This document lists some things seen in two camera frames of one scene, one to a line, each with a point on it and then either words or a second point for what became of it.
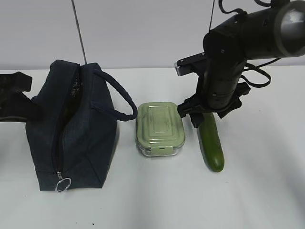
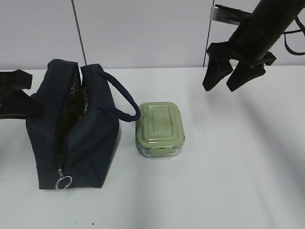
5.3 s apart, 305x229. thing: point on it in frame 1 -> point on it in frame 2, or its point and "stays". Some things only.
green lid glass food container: [159, 132] stays
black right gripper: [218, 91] -> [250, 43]
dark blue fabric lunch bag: [76, 141] stays
